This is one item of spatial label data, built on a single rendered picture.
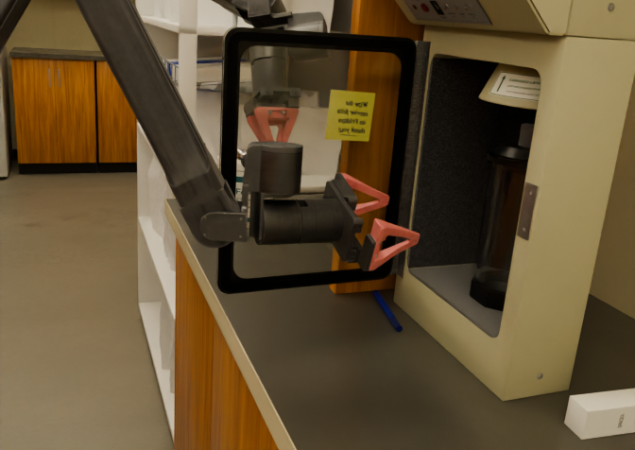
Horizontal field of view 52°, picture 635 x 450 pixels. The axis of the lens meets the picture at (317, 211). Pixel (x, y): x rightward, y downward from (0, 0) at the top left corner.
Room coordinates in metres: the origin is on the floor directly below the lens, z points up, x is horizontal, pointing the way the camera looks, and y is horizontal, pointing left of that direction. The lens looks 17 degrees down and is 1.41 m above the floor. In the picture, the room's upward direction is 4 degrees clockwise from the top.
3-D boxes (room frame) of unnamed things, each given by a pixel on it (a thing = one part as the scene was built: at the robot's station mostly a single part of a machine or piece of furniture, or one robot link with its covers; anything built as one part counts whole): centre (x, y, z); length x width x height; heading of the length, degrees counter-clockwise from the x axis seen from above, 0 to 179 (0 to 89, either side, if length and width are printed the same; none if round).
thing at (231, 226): (0.78, 0.08, 1.20); 0.12 x 0.09 x 0.11; 96
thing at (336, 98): (0.98, 0.01, 1.19); 0.30 x 0.01 x 0.40; 114
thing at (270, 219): (0.78, 0.05, 1.17); 0.07 x 0.06 x 0.07; 112
